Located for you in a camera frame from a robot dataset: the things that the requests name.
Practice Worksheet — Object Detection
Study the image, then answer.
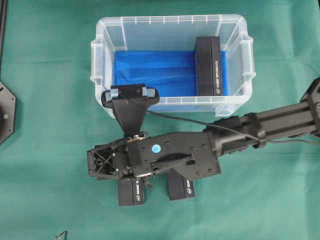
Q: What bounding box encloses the black camera box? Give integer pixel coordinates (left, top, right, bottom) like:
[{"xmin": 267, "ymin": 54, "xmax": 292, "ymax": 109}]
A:
[
  {"xmin": 117, "ymin": 180, "xmax": 146, "ymax": 206},
  {"xmin": 194, "ymin": 36, "xmax": 224, "ymax": 97},
  {"xmin": 167, "ymin": 169, "xmax": 195, "ymax": 201}
]

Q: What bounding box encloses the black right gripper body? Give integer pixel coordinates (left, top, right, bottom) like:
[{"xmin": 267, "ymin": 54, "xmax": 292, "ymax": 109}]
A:
[{"xmin": 87, "ymin": 132, "xmax": 221, "ymax": 181}]

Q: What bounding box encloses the green table cloth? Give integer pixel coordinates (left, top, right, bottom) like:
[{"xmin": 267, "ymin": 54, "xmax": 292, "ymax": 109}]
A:
[{"xmin": 0, "ymin": 0, "xmax": 320, "ymax": 240}]

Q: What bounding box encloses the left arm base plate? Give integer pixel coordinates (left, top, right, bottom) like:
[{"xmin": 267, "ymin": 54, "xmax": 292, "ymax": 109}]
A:
[{"xmin": 0, "ymin": 82, "xmax": 16, "ymax": 144}]

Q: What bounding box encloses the small metal bracket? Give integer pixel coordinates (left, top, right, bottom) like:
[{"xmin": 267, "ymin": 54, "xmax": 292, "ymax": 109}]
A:
[{"xmin": 53, "ymin": 230, "xmax": 68, "ymax": 240}]

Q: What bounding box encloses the black table frame rail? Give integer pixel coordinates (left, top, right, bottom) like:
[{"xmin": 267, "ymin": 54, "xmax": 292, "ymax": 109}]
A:
[{"xmin": 0, "ymin": 0, "xmax": 8, "ymax": 59}]

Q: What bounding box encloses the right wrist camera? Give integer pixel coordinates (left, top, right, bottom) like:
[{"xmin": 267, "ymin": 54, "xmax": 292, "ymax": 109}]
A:
[{"xmin": 101, "ymin": 84, "xmax": 160, "ymax": 137}]

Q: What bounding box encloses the black camera cable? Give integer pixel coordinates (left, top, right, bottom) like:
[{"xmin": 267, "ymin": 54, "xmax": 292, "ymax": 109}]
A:
[{"xmin": 101, "ymin": 91, "xmax": 320, "ymax": 146}]

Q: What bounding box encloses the clear plastic storage case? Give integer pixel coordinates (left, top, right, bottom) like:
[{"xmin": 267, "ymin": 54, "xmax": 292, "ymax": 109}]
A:
[{"xmin": 90, "ymin": 14, "xmax": 256, "ymax": 117}]

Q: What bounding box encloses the blue liner sheet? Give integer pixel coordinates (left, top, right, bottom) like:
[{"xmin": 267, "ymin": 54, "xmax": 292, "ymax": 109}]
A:
[{"xmin": 113, "ymin": 49, "xmax": 228, "ymax": 97}]

